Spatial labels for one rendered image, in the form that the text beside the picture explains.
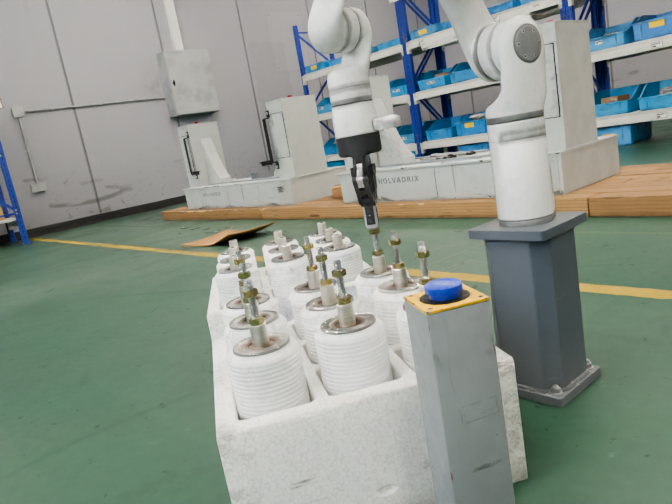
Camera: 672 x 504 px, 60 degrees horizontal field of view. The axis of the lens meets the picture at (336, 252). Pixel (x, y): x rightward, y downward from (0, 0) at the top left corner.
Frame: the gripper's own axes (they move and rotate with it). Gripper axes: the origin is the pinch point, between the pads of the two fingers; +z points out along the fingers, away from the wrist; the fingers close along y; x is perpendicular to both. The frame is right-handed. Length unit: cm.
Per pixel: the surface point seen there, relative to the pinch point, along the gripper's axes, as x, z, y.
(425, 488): 5.6, 31.8, 31.5
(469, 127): 39, 2, -516
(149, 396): -59, 35, -12
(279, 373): -9.6, 12.6, 34.7
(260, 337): -12.1, 8.6, 32.0
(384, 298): 2.0, 10.6, 14.7
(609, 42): 154, -47, -429
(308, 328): -9.4, 12.5, 19.1
